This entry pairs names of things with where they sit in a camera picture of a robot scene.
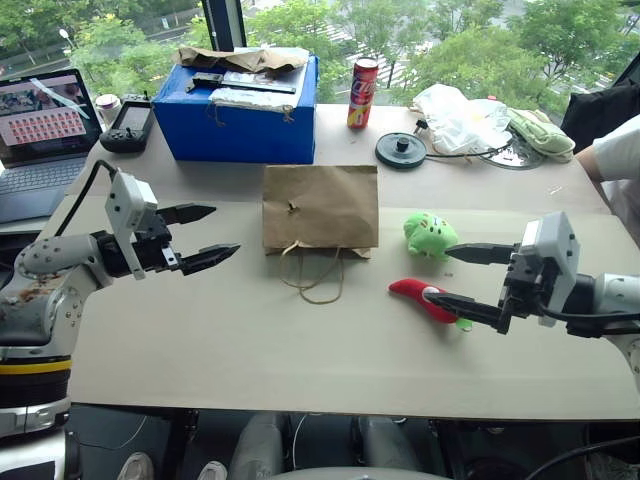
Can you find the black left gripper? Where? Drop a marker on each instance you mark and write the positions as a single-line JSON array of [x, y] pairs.
[[155, 245]]

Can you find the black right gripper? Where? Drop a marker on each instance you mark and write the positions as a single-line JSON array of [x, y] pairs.
[[525, 285]]

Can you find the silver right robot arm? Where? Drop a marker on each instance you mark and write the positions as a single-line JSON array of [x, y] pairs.
[[607, 292]]

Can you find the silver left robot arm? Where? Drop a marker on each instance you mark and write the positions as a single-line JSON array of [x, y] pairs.
[[55, 252]]

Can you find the white plastic bag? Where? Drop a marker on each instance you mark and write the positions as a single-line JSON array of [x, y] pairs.
[[455, 117]]

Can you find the brown paper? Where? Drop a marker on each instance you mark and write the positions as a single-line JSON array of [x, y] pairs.
[[240, 59]]

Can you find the red chili pepper toy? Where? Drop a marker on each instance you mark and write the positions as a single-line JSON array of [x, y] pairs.
[[412, 290]]

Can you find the green plush toy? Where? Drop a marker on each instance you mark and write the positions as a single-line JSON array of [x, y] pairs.
[[427, 232]]

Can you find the blue box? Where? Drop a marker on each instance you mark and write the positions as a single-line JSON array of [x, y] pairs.
[[235, 132]]

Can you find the round glass lid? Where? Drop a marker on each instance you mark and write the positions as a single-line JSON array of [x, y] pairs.
[[515, 159]]

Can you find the black handheld remote controller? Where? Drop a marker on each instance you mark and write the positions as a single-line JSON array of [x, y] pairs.
[[129, 125]]

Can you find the black round kettle base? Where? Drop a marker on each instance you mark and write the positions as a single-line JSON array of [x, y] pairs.
[[400, 150]]

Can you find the small black device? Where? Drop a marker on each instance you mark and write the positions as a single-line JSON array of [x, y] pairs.
[[205, 80]]

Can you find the white cup with purple lid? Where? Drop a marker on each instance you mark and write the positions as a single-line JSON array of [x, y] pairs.
[[107, 107]]

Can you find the light green cloth pouch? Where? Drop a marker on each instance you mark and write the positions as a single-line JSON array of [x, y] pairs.
[[542, 132]]

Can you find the silver flat strip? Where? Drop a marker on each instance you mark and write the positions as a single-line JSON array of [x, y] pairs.
[[260, 82]]

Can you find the grey laptop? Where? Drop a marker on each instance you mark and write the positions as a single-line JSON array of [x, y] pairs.
[[40, 150]]

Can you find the person in white shirt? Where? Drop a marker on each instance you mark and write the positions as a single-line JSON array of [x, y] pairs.
[[620, 160]]

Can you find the black backpack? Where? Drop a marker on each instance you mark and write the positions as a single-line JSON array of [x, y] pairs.
[[600, 112]]

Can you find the red drink can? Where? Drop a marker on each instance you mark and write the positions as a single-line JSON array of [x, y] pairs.
[[362, 95]]

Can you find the grey rounded leg shape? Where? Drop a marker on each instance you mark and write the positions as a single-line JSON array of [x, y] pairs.
[[257, 445]]

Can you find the black yellow-striped robot housing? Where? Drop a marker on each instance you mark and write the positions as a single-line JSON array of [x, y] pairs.
[[30, 385]]

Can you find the white shoe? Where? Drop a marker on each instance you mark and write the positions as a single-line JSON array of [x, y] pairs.
[[135, 467], [212, 471]]

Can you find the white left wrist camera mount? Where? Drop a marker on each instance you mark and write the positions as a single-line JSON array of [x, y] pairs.
[[127, 195]]

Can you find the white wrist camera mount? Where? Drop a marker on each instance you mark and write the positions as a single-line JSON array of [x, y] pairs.
[[127, 195], [555, 245]]

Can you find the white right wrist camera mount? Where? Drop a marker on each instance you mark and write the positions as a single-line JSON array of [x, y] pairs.
[[555, 245]]

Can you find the dark window frame post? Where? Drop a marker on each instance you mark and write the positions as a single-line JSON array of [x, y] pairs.
[[225, 22]]

